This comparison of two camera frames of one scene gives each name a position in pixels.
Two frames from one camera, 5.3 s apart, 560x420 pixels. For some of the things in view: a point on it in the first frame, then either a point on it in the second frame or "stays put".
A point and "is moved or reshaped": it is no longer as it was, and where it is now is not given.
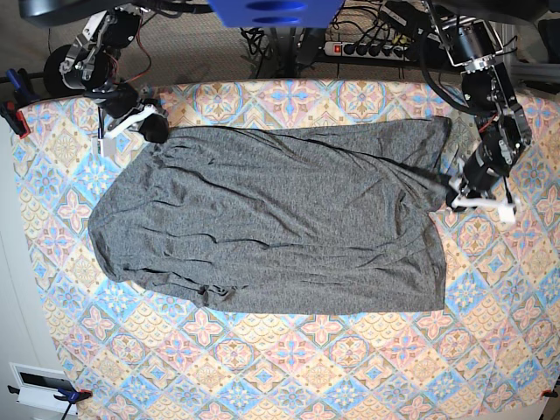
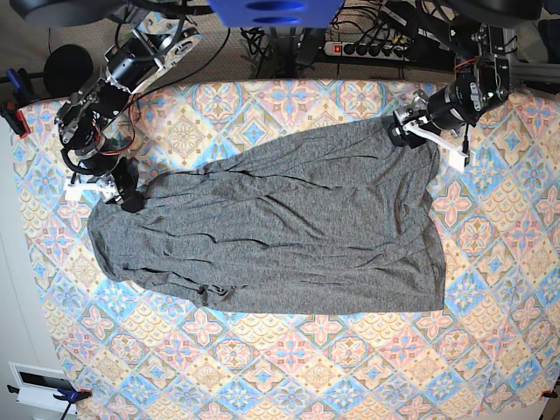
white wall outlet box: [37, 387] stays put
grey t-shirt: [320, 218] is moved or reshaped
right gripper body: [485, 185] -> [439, 119]
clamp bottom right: [549, 393] stays put
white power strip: [368, 50] stays put
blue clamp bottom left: [69, 394] stays put
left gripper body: [122, 110] -> [115, 179]
